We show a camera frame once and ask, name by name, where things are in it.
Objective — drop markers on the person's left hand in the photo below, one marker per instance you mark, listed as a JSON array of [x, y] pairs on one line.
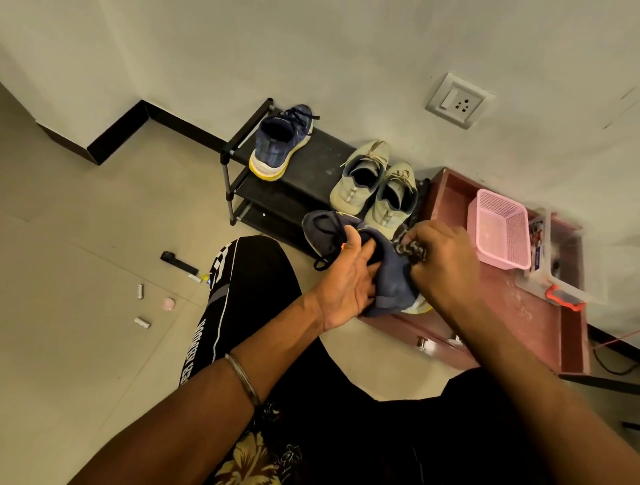
[[340, 292]]

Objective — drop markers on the person's right hand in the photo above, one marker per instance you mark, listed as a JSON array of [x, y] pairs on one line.
[[447, 270]]

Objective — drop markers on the person's right fingers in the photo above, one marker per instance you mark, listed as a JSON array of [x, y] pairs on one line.
[[416, 235]]

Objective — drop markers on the person's left thumb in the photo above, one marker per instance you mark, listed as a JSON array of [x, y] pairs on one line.
[[352, 245]]

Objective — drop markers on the dark blue sneaker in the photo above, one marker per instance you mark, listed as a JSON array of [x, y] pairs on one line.
[[277, 145], [392, 285]]

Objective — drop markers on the person's right forearm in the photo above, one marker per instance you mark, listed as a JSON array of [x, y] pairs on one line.
[[540, 394]]

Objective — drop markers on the person's left forearm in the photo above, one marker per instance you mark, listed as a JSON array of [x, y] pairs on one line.
[[210, 404]]

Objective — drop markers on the beige sneaker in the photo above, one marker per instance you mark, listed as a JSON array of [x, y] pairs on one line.
[[357, 190], [387, 212]]

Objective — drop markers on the pink plastic basket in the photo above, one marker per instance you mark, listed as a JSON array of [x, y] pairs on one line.
[[500, 235]]

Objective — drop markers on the black shoe rack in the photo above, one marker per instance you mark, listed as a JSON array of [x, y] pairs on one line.
[[315, 165]]

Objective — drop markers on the silver drawer knob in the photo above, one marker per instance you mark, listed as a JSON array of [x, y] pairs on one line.
[[424, 343]]

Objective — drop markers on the black printed trousers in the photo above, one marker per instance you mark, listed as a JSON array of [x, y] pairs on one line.
[[250, 295]]

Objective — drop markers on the colourful card packet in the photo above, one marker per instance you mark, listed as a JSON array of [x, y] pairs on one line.
[[536, 242]]

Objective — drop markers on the clear plastic storage box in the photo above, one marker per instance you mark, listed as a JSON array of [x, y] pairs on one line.
[[565, 250]]

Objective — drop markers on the small yellow white tube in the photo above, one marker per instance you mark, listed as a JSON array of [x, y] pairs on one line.
[[199, 278]]

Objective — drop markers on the red box latch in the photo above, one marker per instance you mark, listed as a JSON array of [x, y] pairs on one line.
[[564, 299]]

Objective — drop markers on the silver bangle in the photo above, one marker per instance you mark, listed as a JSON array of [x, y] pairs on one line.
[[243, 379]]

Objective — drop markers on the pink round lid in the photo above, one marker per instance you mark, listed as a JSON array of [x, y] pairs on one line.
[[168, 304]]

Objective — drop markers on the floral patterned shirt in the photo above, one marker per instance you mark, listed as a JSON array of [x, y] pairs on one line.
[[255, 459]]

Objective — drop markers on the white wall socket plate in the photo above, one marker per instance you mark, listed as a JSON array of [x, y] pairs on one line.
[[459, 101]]

